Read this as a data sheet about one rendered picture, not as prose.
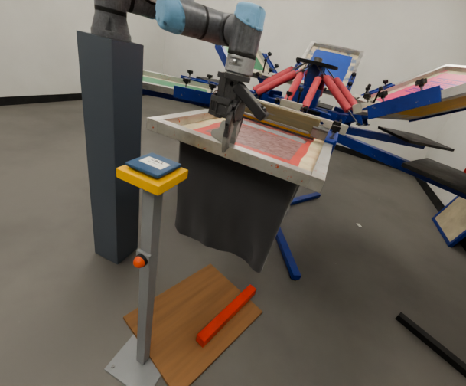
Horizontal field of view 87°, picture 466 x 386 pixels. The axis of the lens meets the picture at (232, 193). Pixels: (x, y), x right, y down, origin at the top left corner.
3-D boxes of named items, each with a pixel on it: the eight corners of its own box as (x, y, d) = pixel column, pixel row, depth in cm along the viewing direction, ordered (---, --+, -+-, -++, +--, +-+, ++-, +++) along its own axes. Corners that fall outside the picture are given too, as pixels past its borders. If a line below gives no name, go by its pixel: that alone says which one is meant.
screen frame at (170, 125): (319, 193, 67) (324, 181, 65) (146, 129, 82) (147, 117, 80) (332, 140, 134) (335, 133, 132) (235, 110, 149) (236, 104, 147)
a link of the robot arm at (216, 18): (192, 4, 65) (214, 4, 58) (226, 16, 72) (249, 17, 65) (188, 38, 69) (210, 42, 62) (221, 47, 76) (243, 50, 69)
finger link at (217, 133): (209, 147, 75) (217, 117, 72) (226, 154, 73) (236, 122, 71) (204, 148, 72) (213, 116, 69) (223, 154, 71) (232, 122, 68)
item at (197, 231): (261, 276, 98) (298, 182, 77) (167, 230, 110) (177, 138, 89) (263, 271, 101) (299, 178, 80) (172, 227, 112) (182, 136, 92)
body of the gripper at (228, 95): (219, 113, 76) (226, 70, 71) (244, 121, 74) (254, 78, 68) (206, 116, 70) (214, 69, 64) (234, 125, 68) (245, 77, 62)
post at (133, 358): (145, 400, 99) (162, 199, 52) (103, 370, 104) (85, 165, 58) (177, 349, 117) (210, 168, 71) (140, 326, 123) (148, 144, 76)
